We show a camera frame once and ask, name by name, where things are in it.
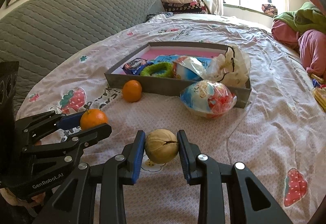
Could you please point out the pink quilt pile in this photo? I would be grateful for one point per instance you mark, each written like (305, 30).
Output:
(310, 45)

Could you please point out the grey quilted headboard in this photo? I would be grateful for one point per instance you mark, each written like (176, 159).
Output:
(41, 34)

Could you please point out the green blanket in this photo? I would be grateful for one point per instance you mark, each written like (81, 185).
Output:
(307, 17)

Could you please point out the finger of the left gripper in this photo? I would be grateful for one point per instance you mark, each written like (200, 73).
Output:
(76, 143)
(33, 128)

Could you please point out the orange tangerine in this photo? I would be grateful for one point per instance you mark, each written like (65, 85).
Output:
(132, 91)
(92, 118)

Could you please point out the stack of folded blankets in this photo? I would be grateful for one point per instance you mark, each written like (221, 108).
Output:
(185, 6)

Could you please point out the floral cloth on windowsill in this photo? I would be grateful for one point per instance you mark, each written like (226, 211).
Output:
(269, 10)

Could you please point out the grey cardboard tray box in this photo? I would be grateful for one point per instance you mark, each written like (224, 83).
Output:
(116, 77)

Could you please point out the pink strawberry bed sheet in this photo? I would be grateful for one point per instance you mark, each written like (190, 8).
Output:
(279, 136)

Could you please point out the pink and blue book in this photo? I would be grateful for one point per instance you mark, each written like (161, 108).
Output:
(170, 54)

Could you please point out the yellow snack pile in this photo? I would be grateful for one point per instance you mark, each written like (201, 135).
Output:
(319, 90)

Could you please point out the red blue toy egg pack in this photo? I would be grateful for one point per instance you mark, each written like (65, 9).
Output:
(208, 99)

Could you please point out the walnut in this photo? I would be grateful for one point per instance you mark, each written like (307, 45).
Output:
(161, 146)

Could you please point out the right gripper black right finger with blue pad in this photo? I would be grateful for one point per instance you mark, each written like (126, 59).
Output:
(227, 192)

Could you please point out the blue snack packet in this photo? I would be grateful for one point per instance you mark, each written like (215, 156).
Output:
(135, 66)

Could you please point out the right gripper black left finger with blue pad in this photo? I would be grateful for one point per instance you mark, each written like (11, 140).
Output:
(74, 200)

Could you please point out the blue patterned cloth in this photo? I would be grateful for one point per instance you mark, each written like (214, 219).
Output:
(158, 17)

